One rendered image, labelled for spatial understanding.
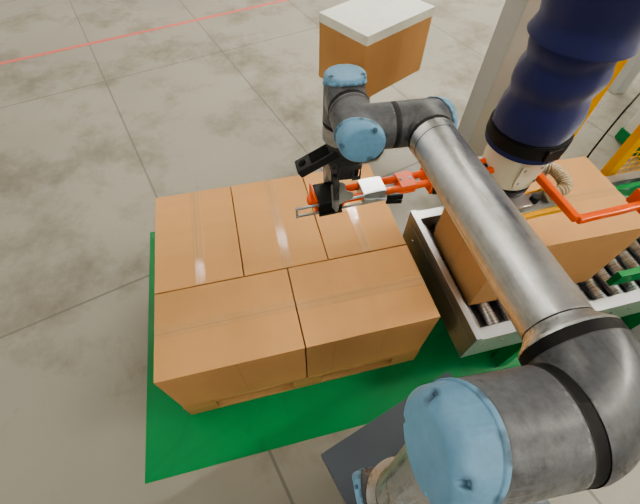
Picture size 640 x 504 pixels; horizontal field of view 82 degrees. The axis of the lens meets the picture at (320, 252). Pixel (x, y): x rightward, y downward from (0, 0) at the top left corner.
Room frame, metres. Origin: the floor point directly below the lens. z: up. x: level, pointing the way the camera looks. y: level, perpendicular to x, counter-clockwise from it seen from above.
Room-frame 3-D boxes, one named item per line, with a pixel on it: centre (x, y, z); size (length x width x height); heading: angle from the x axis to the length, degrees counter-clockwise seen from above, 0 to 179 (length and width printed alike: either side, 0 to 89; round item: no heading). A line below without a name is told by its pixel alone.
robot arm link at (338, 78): (0.74, -0.04, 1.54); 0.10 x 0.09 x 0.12; 11
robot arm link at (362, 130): (0.63, -0.08, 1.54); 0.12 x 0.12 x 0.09; 11
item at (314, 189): (0.74, -0.01, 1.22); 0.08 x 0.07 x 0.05; 107
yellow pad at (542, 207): (0.82, -0.62, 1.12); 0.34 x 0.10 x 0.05; 107
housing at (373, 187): (0.78, -0.15, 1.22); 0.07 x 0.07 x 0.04; 17
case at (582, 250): (1.02, -0.90, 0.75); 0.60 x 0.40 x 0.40; 104
